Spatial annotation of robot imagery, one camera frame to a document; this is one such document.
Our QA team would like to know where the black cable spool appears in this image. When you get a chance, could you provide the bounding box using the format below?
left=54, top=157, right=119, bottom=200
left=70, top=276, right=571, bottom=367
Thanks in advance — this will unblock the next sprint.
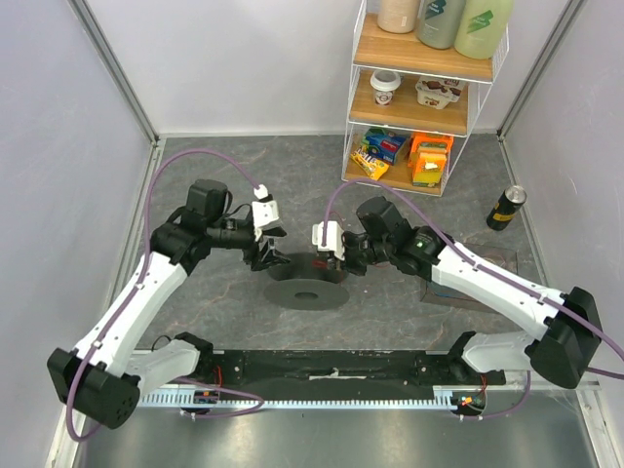
left=263, top=253, right=350, bottom=311

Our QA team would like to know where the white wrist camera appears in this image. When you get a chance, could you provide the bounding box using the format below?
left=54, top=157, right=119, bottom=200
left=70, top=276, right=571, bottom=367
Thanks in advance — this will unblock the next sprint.
left=252, top=184, right=282, bottom=241
left=311, top=220, right=345, bottom=260

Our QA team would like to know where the white paper cup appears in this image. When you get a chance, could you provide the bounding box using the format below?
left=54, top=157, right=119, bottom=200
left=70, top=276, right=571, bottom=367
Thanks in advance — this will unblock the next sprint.
left=370, top=69, right=402, bottom=105

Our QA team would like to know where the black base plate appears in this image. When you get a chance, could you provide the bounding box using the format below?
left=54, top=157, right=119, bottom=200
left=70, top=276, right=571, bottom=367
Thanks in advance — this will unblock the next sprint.
left=190, top=350, right=506, bottom=402

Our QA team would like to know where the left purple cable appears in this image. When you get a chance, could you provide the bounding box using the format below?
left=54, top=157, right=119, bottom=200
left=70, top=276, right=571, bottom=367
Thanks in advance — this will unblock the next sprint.
left=64, top=148, right=267, bottom=443

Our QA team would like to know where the light green bottle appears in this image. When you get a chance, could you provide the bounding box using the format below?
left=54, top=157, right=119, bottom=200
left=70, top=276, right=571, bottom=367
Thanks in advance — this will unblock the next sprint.
left=454, top=0, right=514, bottom=59

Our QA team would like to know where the clear box of wires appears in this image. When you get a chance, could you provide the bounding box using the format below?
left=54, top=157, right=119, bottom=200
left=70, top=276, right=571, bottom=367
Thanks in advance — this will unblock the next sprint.
left=420, top=244, right=518, bottom=314

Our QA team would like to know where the beige bottle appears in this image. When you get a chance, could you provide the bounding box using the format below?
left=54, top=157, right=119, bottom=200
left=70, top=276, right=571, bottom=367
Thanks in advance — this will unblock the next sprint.
left=377, top=0, right=420, bottom=34

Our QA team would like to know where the white chocolate dessert tub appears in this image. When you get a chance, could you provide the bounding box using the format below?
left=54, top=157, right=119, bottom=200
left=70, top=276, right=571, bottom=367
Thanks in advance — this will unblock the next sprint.
left=415, top=76, right=467, bottom=110

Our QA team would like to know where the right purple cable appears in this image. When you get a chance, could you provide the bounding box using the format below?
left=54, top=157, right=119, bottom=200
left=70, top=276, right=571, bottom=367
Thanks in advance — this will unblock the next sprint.
left=322, top=176, right=624, bottom=422

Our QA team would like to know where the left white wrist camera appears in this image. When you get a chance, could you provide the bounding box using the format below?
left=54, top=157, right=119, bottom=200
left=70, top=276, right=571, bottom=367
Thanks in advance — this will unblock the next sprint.
left=252, top=184, right=282, bottom=241

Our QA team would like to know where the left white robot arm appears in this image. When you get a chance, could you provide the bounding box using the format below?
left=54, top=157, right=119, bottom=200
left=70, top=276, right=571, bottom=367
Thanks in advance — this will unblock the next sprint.
left=47, top=179, right=288, bottom=429

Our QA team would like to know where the purple cable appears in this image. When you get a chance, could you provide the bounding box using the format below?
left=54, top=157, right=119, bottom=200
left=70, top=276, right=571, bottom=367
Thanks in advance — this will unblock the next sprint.
left=64, top=148, right=267, bottom=443
left=322, top=176, right=624, bottom=422

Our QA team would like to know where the grey slotted cable duct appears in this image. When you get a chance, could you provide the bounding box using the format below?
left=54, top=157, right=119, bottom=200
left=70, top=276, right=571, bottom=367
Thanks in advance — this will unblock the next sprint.
left=137, top=385, right=485, bottom=410

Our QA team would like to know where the blue green snack box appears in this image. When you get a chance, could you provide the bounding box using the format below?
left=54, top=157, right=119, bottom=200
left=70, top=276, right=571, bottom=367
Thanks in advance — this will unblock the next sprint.
left=362, top=127, right=410, bottom=166

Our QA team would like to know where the grey green bottle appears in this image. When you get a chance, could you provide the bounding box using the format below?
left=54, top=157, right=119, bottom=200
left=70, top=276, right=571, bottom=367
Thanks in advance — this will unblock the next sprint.
left=417, top=0, right=466, bottom=50

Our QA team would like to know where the black yellow drink can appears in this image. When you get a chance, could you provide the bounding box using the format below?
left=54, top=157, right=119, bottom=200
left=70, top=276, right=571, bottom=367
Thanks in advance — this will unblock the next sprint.
left=487, top=185, right=527, bottom=231

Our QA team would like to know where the white wire wooden shelf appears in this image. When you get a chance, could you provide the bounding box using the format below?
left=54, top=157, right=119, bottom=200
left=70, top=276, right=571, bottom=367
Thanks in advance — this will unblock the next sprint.
left=342, top=1, right=509, bottom=196

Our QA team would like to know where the yellow candy bag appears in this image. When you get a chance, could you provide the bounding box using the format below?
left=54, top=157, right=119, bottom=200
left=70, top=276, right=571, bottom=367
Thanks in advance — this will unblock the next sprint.
left=350, top=146, right=389, bottom=181

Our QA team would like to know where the orange yellow snack box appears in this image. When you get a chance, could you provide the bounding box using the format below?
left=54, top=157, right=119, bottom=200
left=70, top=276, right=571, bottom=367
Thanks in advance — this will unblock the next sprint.
left=408, top=132, right=454, bottom=187

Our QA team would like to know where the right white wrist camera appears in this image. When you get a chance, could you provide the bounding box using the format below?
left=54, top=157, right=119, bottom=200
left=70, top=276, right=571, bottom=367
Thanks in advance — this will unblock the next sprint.
left=311, top=220, right=345, bottom=260

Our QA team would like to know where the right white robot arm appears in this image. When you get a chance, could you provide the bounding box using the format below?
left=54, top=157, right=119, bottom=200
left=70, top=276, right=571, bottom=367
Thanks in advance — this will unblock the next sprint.
left=311, top=196, right=602, bottom=389

